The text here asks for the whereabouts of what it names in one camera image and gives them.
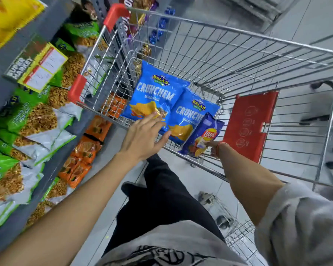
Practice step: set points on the person's left forearm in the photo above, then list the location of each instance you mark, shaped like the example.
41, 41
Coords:
72, 213

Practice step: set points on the person's white printed shirt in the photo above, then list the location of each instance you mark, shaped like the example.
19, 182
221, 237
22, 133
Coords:
302, 227

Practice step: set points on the stack of yellow snack packets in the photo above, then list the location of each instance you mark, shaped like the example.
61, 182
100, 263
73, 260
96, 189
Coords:
8, 19

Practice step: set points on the pile of blue wrapped candies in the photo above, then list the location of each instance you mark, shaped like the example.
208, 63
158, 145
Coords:
155, 33

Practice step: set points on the person's right forearm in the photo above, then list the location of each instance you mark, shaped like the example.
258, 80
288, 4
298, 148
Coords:
244, 182

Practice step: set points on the person's black trousers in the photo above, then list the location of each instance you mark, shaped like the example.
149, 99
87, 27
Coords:
161, 202

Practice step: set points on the grey metal shelf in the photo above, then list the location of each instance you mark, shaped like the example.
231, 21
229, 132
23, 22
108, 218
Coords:
16, 47

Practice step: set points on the row of orange snack packets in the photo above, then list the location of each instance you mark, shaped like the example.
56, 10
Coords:
86, 150

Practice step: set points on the blue Crunchem chips bag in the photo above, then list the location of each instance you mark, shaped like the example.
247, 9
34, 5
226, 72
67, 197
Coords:
188, 113
152, 91

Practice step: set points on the person's right hand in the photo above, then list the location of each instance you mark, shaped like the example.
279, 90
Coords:
213, 148

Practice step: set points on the grey metal rack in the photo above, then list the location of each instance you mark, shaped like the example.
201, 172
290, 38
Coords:
255, 5

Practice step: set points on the person's black shoe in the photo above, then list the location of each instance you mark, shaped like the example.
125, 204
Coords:
130, 188

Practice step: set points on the red thread wristband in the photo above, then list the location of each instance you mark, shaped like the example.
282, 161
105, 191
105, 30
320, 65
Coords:
217, 149

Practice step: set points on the stack of maroon biscuit packs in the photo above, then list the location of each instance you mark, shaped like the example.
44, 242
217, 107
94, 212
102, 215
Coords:
138, 2

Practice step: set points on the yellow price label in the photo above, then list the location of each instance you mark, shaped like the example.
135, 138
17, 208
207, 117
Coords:
41, 69

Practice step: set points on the red plastic cart seat panel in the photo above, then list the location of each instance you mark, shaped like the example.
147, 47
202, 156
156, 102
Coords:
247, 127

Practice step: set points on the person's left hand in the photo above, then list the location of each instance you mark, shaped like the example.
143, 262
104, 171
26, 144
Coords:
140, 138

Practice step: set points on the row of green white snack packets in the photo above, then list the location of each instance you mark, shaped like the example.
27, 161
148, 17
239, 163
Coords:
25, 116

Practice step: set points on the pile of gold wrapped sweets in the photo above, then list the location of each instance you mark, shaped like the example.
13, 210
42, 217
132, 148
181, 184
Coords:
145, 49

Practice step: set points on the blue Lays chips bag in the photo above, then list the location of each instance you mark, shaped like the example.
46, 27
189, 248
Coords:
202, 135

